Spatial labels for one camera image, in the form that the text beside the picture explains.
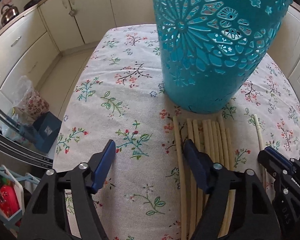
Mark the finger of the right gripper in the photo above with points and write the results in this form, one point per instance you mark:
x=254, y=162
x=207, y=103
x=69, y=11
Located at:
x=286, y=174

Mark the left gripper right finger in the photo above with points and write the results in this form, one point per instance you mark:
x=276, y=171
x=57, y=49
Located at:
x=253, y=216

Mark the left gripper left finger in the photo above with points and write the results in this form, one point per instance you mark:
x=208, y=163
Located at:
x=46, y=214

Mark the separate beige chopstick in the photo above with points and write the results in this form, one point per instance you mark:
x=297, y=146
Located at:
x=261, y=146

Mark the cream kitchen cabinets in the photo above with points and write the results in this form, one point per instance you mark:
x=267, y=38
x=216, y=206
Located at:
x=33, y=39

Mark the red item on shelf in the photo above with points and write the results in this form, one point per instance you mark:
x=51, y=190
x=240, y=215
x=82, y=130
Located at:
x=8, y=199

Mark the leftmost beige chopstick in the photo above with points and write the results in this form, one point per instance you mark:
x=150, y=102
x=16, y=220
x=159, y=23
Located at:
x=183, y=201

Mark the dark blue cardboard box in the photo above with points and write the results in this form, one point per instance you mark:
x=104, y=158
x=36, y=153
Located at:
x=43, y=132

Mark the floral bin with plastic bag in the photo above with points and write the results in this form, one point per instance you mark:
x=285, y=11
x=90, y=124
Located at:
x=28, y=100

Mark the floral white tablecloth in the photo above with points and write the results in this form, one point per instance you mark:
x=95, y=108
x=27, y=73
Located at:
x=120, y=96

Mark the teal perforated plastic basket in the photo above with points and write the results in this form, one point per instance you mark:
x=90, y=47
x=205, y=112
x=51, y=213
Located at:
x=209, y=48

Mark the steel kettle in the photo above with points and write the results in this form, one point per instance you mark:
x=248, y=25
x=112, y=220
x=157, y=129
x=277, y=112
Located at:
x=8, y=13

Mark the light blue shelf frame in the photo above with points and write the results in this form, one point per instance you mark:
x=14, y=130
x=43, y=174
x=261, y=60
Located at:
x=24, y=186

